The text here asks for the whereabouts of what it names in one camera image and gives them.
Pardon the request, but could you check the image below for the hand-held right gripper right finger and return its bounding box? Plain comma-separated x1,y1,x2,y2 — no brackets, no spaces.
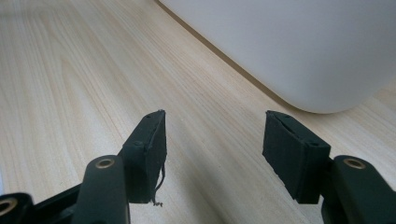
262,110,332,205

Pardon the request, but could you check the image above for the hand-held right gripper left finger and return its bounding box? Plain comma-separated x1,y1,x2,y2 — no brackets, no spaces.
120,109,168,204

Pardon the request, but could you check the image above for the white plastic bin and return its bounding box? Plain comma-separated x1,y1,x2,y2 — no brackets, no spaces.
158,0,396,115

